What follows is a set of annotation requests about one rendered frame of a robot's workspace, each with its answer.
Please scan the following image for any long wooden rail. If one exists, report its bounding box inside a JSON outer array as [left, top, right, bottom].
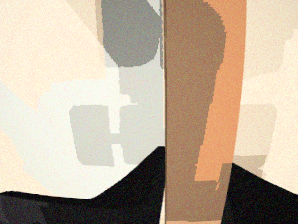
[[162, 0, 247, 224]]

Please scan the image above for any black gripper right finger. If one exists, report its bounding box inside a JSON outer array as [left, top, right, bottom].
[[221, 163, 298, 224]]

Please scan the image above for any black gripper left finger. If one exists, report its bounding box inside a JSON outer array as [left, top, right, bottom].
[[0, 147, 166, 224]]

